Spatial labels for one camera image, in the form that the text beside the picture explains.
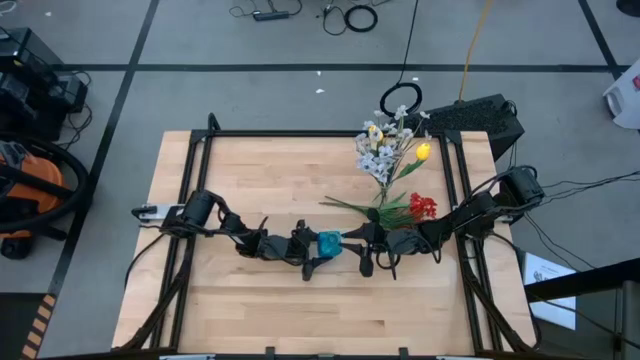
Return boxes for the black vacuum hose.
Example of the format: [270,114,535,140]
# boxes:
[0,132,91,234]

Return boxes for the grey metal post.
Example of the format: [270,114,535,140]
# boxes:
[615,279,640,360]

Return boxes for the black metal table frame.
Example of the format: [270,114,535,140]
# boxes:
[112,112,542,357]

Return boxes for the black round base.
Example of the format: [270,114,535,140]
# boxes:
[615,0,640,19]

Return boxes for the black equipment boxes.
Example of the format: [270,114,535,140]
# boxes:
[0,27,90,144]

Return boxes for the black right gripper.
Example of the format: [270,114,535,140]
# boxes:
[342,222,427,279]

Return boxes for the black metal bar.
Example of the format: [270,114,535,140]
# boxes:
[524,257,640,302]

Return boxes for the yellow hanging cable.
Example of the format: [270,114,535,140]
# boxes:
[458,0,496,104]

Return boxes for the white plastic device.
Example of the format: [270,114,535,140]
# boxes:
[602,69,640,132]

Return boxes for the white paper sheet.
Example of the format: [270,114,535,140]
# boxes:
[522,252,577,331]

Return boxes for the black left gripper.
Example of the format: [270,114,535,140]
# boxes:
[269,218,332,282]

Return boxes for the black cable with loop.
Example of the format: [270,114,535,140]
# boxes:
[379,0,424,119]

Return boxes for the orange vacuum cleaner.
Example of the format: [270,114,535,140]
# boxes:
[0,139,69,261]

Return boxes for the white artificial flower bunch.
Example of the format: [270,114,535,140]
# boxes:
[353,132,401,186]
[367,103,432,151]

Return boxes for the blue cut glass vase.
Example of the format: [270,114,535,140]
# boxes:
[317,230,344,259]

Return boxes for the coiled black cable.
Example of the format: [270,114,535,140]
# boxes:
[343,4,379,34]

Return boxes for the black power strip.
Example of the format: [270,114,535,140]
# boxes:
[252,10,291,23]

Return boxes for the red artificial flower bunch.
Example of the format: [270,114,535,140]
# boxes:
[318,192,439,232]

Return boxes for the black perforated computer case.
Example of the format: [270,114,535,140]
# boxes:
[392,93,526,162]

